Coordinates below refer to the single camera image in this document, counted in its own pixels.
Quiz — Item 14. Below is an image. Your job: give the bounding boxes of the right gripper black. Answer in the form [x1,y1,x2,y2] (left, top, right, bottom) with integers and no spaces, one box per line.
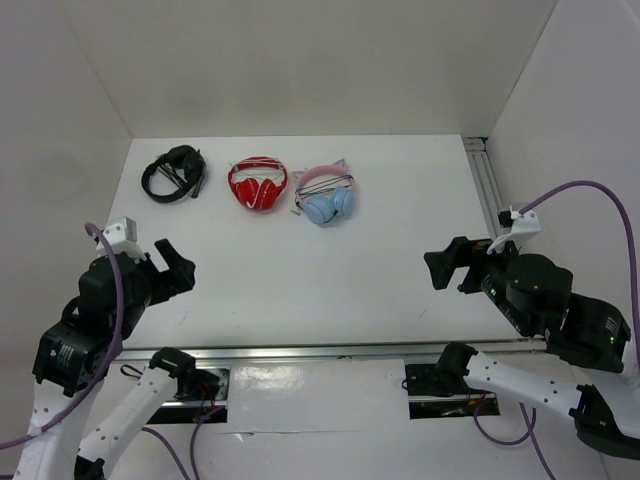
[420,229,531,333]

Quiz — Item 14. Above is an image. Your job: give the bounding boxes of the black headset with cable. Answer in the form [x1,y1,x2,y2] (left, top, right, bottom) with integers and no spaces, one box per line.
[141,145,207,204]

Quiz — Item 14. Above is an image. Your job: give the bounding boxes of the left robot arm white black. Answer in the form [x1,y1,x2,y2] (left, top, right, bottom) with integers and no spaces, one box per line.
[13,239,198,479]

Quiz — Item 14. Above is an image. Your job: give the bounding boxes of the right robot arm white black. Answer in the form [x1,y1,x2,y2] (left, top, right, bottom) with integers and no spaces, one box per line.
[424,236,639,460]

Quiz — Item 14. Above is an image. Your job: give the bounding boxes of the red headphones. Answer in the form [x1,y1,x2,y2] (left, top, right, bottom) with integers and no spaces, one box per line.
[227,156,288,211]

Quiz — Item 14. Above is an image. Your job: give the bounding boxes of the blue pink cat-ear headphones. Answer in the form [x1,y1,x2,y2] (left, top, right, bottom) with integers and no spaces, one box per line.
[292,158,355,226]

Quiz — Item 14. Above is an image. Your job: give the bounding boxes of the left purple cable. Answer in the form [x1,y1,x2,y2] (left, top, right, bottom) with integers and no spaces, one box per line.
[0,222,221,480]

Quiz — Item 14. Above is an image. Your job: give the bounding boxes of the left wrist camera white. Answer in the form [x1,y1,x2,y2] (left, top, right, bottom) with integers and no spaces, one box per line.
[101,216,146,264]

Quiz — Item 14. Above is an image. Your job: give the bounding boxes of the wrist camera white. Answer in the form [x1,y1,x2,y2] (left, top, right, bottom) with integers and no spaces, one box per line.
[101,216,146,264]
[487,207,541,254]

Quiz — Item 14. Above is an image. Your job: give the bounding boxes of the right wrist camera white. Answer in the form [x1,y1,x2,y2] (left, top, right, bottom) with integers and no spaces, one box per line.
[487,207,541,254]

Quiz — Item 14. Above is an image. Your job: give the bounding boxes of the aluminium rail front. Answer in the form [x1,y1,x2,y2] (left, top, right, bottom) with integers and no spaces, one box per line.
[114,337,551,401]

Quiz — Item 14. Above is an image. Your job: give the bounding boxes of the aluminium rail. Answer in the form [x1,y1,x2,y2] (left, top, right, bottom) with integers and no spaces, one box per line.
[462,137,504,238]
[114,337,551,401]

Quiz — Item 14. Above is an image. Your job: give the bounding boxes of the aluminium rail right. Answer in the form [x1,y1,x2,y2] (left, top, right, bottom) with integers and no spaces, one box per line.
[462,137,504,238]

